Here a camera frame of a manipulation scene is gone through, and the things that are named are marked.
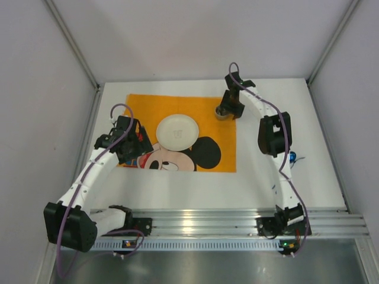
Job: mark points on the aluminium mounting rail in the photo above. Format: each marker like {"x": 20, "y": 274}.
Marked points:
{"x": 242, "y": 223}

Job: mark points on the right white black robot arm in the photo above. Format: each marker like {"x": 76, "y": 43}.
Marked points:
{"x": 274, "y": 141}

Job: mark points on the slotted grey cable duct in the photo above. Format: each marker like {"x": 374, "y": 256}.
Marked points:
{"x": 195, "y": 245}

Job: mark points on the cream round plate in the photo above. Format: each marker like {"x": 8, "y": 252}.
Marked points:
{"x": 177, "y": 132}

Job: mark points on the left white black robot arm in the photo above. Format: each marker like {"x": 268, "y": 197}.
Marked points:
{"x": 70, "y": 222}

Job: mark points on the speckled ceramic cup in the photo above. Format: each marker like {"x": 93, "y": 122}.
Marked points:
{"x": 221, "y": 114}

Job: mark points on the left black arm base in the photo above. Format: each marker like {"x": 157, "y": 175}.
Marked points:
{"x": 137, "y": 227}

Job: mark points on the orange cartoon mouse placemat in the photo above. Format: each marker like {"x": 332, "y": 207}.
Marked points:
{"x": 214, "y": 149}

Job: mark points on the blue spoon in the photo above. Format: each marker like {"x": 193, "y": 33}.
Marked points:
{"x": 293, "y": 156}

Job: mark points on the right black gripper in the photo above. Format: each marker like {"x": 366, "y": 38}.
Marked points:
{"x": 232, "y": 106}

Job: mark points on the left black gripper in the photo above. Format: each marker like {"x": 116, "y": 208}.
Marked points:
{"x": 137, "y": 142}

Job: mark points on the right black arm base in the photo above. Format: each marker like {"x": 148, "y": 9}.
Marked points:
{"x": 270, "y": 228}

